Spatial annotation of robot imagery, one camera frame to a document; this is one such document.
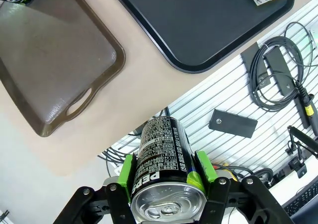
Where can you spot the black plate with hole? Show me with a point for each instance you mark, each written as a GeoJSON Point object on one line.
{"type": "Point", "coordinates": [233, 123]}

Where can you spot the long black block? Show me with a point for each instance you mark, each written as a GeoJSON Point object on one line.
{"type": "Point", "coordinates": [280, 72]}

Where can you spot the black keyboard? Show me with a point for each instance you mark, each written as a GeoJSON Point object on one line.
{"type": "Point", "coordinates": [301, 200]}

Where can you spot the black plastic serving tray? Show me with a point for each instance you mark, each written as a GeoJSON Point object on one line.
{"type": "Point", "coordinates": [198, 27]}

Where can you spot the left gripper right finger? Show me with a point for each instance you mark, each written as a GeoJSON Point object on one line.
{"type": "Point", "coordinates": [206, 169]}

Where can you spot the small black connector box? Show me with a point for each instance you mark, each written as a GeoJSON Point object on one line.
{"type": "Point", "coordinates": [299, 169]}

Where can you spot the flat black plate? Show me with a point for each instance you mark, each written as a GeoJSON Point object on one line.
{"type": "Point", "coordinates": [248, 57]}

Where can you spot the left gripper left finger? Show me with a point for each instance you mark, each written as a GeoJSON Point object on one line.
{"type": "Point", "coordinates": [124, 174]}

